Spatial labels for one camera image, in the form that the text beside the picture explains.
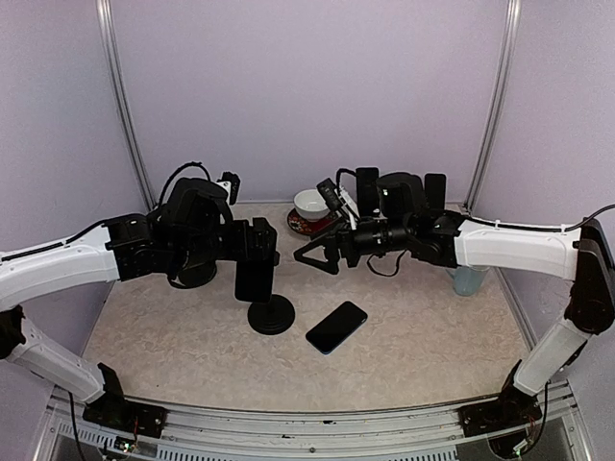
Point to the aluminium corner post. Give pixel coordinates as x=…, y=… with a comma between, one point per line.
x=120, y=95
x=511, y=27

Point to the white ceramic bowl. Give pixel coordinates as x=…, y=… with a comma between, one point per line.
x=310, y=205

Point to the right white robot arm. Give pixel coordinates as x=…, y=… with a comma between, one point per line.
x=402, y=212

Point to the black phone blue edge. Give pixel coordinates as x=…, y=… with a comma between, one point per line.
x=336, y=327

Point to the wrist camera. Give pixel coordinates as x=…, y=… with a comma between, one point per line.
x=230, y=182
x=340, y=202

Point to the tall black phone stand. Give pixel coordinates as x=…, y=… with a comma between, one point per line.
x=271, y=318
x=196, y=276

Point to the aluminium front rail frame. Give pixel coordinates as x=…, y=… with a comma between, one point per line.
x=196, y=432

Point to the tall black phone stand rear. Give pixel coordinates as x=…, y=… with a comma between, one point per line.
x=196, y=276

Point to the red patterned saucer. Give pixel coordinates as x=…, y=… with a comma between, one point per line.
x=305, y=227

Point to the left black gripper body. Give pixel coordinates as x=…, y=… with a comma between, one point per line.
x=241, y=249

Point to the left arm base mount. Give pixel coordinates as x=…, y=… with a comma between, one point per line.
x=140, y=419

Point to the black phone white edge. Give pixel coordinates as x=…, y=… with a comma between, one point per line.
x=253, y=281

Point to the tall black phone stand front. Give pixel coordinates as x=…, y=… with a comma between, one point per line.
x=271, y=318

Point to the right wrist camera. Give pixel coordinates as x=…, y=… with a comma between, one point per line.
x=340, y=202

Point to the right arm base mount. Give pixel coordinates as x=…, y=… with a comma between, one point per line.
x=501, y=413

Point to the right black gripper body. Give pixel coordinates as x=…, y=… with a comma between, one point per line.
x=353, y=251

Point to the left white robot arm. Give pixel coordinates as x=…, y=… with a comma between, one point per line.
x=182, y=238

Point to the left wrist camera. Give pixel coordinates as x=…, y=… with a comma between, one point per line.
x=230, y=182

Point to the light blue mug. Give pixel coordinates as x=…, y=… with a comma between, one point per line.
x=467, y=280

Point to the left aluminium corner post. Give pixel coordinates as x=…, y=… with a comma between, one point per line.
x=120, y=95

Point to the right aluminium corner post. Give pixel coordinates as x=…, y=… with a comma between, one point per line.
x=511, y=27

